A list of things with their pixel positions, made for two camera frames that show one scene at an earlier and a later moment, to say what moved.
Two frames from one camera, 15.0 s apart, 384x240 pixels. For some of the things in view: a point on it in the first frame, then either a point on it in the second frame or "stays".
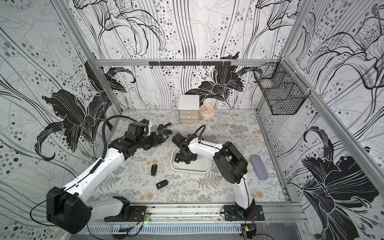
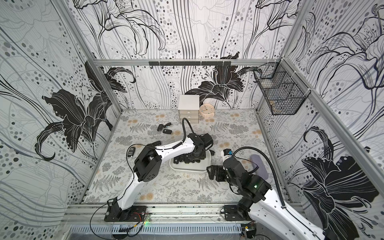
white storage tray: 200,165 stays
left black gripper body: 148,141 to 198,153
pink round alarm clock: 206,110 stays
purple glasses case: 259,167 stays
